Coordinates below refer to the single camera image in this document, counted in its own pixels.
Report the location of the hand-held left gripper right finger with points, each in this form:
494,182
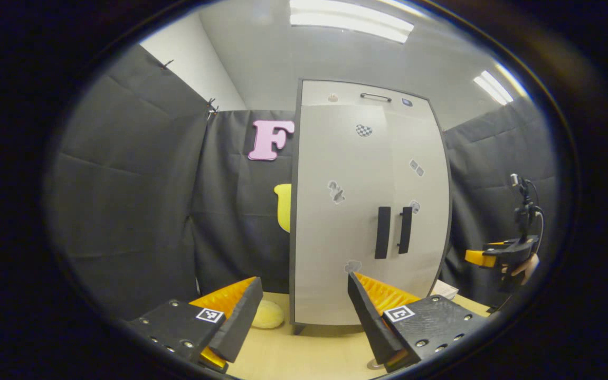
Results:
370,322

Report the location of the black backdrop cloth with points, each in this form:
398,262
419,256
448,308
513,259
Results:
124,184

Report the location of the small ceiling light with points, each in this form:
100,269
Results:
494,87

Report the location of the white cabinet door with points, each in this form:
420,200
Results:
325,237
430,221

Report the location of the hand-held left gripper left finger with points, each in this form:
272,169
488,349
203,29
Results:
240,322

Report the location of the white cabinet drawer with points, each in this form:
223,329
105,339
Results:
314,95

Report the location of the long ceiling light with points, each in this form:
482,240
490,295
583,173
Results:
351,21

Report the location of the white cabinet with dark sides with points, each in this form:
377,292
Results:
292,211

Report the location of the round brown coaster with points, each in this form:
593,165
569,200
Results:
373,365

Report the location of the pale yellow sponge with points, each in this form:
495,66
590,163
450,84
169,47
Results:
269,315

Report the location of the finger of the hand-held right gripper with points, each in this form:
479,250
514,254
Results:
496,244
479,257

